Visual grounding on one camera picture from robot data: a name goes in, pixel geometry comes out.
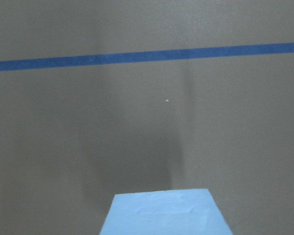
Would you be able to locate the light blue foam block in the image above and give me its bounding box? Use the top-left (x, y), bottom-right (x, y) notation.
top-left (100, 189), bottom-right (232, 235)

